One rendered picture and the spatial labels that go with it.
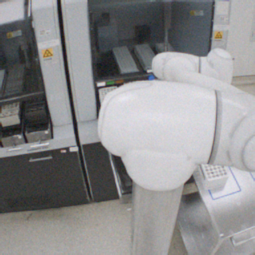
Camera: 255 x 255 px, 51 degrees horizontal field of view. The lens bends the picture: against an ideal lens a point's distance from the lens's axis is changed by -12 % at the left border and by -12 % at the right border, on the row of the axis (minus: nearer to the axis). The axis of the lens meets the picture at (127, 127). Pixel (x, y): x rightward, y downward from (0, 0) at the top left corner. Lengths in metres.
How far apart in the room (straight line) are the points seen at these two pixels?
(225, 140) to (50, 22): 1.00
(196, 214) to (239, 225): 0.66
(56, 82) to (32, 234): 1.13
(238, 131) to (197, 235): 1.31
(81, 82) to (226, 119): 1.08
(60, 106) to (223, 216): 0.95
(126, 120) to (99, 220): 1.65
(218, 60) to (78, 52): 0.66
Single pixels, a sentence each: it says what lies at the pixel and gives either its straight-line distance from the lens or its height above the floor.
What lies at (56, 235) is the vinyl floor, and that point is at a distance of 2.06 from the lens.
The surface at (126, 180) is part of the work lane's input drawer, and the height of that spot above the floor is 0.80.
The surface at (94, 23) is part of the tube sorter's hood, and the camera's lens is 1.30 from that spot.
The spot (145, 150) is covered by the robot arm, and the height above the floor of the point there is 1.45.
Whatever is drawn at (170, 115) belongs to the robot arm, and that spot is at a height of 1.51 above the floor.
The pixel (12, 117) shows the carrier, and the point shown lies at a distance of 1.56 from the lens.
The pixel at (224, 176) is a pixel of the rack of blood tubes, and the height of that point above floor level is 0.88.
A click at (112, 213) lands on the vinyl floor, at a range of 2.09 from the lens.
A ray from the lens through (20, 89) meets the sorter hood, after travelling 1.45.
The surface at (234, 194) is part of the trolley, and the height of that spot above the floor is 0.82.
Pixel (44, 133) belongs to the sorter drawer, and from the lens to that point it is 1.53.
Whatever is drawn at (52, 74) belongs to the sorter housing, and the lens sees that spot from 1.42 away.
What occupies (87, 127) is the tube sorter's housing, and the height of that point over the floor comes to 0.73.
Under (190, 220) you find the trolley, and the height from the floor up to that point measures 0.28.
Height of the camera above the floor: 1.80
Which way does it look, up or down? 43 degrees down
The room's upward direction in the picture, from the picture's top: 2 degrees counter-clockwise
